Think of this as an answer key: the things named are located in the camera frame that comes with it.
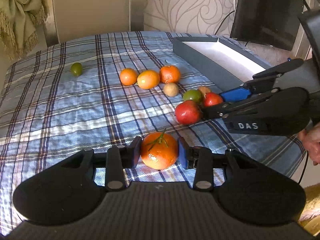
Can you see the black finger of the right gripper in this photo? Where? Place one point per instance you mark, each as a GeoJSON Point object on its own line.
{"type": "Point", "coordinates": [218, 111]}

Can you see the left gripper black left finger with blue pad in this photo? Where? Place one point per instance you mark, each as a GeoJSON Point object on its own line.
{"type": "Point", "coordinates": [115, 160]}

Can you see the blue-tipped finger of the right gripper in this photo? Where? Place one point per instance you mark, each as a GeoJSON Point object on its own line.
{"type": "Point", "coordinates": [236, 94]}

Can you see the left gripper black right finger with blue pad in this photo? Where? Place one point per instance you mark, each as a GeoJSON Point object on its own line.
{"type": "Point", "coordinates": [203, 160]}

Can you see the small red apple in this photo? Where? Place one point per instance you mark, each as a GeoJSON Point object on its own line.
{"type": "Point", "coordinates": [211, 99]}

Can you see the brown round fruit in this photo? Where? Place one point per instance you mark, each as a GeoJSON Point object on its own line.
{"type": "Point", "coordinates": [204, 90]}

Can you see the green apple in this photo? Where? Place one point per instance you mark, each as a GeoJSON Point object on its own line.
{"type": "Point", "coordinates": [194, 95]}

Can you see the large red apple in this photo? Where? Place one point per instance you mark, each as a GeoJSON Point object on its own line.
{"type": "Point", "coordinates": [188, 113]}

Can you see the tangerine with green stem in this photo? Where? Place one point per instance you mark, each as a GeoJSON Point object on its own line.
{"type": "Point", "coordinates": [159, 150]}

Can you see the small tan round fruit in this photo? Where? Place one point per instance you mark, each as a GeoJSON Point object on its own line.
{"type": "Point", "coordinates": [171, 89]}

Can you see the dimpled orange tangerine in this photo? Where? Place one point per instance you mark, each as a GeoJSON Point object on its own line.
{"type": "Point", "coordinates": [169, 74]}

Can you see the yellow-orange orange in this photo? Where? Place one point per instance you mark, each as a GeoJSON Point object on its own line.
{"type": "Point", "coordinates": [148, 79]}

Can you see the small orange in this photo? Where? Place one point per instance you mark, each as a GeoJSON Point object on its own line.
{"type": "Point", "coordinates": [128, 76]}

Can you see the dark green lime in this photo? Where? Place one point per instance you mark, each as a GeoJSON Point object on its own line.
{"type": "Point", "coordinates": [76, 69]}

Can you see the person's right hand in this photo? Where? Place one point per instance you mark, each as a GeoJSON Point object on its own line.
{"type": "Point", "coordinates": [310, 141]}

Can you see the grey box white inside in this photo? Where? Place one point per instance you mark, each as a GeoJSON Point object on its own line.
{"type": "Point", "coordinates": [226, 64]}

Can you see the blue plaid tablecloth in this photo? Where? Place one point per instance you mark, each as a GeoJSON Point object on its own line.
{"type": "Point", "coordinates": [48, 114]}

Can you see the black flat screen monitor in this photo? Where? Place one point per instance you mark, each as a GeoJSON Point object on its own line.
{"type": "Point", "coordinates": [267, 22]}

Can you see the beige fringed curtain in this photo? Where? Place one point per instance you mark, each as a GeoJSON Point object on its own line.
{"type": "Point", "coordinates": [19, 19]}

